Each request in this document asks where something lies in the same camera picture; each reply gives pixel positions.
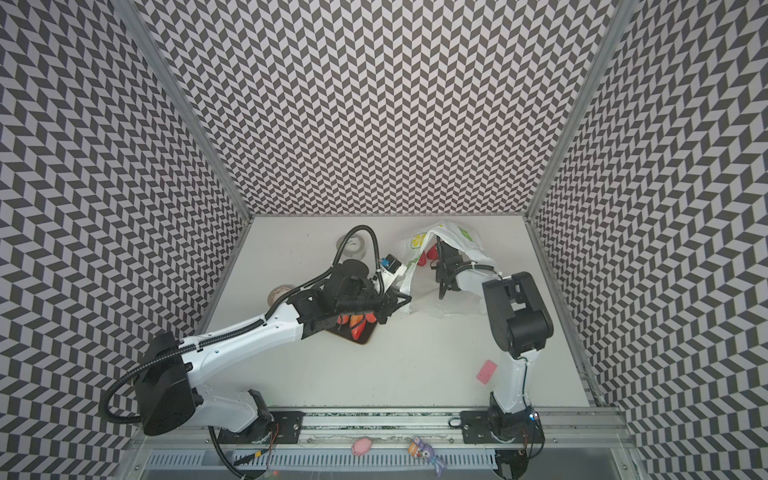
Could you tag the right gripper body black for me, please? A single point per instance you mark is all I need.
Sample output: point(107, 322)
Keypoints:
point(447, 274)

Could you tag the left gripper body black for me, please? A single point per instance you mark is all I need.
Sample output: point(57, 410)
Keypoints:
point(368, 303)

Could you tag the white plastic bag lemon print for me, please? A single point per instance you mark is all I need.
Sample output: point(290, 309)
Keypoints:
point(477, 269)

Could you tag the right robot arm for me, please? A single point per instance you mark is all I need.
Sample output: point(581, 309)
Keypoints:
point(520, 326)

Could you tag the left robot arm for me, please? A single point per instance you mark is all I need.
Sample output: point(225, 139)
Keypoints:
point(167, 389)

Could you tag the black square tray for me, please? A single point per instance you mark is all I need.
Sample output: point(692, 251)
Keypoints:
point(343, 331)

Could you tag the clear tape roll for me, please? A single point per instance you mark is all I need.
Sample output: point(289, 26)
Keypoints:
point(354, 248)

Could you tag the beige tape roll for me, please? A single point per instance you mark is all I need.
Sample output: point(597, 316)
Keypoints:
point(277, 292)

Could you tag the pink sticky note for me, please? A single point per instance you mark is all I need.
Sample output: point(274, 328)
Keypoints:
point(486, 372)

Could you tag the purple toy figure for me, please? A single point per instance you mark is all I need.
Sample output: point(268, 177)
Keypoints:
point(421, 450)

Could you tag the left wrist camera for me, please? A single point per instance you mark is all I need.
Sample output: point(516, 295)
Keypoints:
point(392, 271)

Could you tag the aluminium front rail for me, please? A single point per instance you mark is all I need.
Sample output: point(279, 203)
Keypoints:
point(448, 427)

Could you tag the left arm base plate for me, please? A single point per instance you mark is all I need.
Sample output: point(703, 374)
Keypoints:
point(264, 427)

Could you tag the pink toy on rail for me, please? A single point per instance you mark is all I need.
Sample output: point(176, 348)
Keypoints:
point(361, 446)

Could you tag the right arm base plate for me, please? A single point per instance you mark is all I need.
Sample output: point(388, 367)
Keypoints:
point(492, 427)

